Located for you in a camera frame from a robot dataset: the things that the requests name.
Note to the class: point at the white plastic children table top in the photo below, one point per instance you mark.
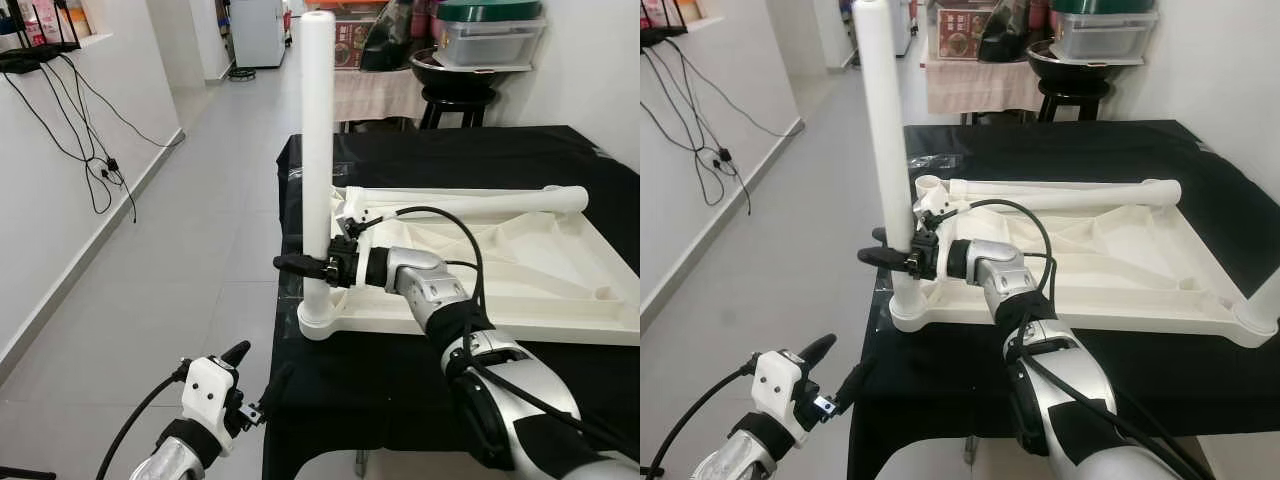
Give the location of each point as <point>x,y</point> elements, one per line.
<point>1130,265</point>
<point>540,270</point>

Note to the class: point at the crumpled clear plastic sheet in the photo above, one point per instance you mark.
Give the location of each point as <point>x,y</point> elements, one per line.
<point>884,300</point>

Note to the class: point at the black tablecloth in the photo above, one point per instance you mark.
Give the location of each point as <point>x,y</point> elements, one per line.
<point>930,400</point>
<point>350,400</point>

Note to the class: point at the beige table cover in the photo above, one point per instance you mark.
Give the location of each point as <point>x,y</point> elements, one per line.
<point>980,88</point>
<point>375,95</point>

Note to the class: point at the small black floor object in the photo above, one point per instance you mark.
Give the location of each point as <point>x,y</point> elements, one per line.
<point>241,74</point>

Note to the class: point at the red print carton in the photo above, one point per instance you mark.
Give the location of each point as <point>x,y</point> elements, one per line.
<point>962,35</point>
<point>350,42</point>

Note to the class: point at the black bag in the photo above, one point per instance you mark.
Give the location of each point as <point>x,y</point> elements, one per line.
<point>1005,35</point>
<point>388,40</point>

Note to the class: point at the clear tape piece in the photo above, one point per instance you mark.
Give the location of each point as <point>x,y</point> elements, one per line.
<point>1205,146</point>
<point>600,154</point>

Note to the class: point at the dark green plastic lid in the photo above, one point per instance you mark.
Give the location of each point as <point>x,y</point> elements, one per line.
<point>1100,5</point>
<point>490,10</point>

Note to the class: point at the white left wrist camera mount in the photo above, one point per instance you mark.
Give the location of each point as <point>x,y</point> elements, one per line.
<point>208,395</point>
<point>778,390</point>

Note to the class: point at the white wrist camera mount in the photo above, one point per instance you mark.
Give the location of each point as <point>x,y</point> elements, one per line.
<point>350,210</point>
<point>930,203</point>
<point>778,390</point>
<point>208,395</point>

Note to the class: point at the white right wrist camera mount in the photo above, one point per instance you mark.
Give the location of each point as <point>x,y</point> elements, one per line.
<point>930,203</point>
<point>350,210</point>

